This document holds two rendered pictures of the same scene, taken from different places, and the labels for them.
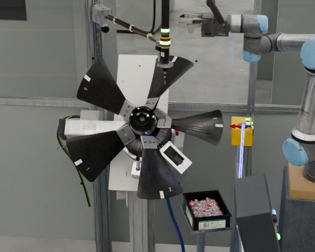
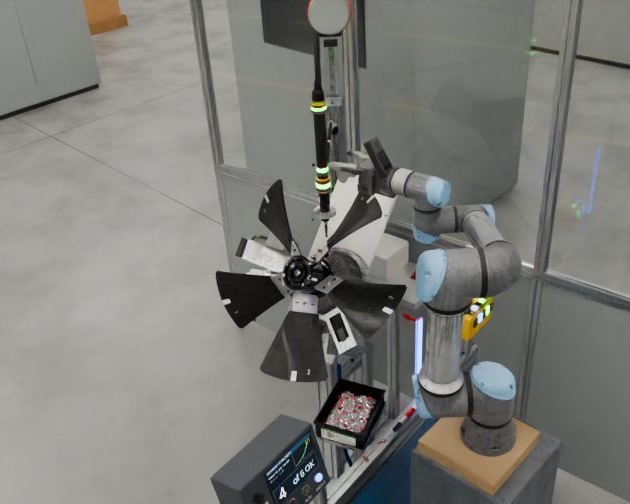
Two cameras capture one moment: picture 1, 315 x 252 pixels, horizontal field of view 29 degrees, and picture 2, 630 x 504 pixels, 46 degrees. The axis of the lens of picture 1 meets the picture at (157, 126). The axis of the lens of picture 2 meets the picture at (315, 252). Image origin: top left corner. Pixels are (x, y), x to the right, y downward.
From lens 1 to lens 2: 1.49 m
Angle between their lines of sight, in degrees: 33
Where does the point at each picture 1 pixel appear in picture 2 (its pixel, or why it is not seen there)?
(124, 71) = (341, 191)
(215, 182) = (486, 354)
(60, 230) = not seen: hidden behind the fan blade
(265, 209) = (239, 484)
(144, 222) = (328, 387)
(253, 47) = (420, 223)
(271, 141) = (564, 328)
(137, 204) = not seen: hidden behind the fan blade
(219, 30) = (381, 187)
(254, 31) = (421, 201)
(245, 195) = (255, 448)
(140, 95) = not seen: hidden behind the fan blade
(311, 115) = (432, 359)
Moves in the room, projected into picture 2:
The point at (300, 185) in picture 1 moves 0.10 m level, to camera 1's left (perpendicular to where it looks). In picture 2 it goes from (438, 439) to (405, 426)
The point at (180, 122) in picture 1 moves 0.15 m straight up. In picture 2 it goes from (345, 290) to (343, 251)
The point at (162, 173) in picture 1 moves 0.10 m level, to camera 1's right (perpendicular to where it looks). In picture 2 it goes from (306, 348) to (332, 358)
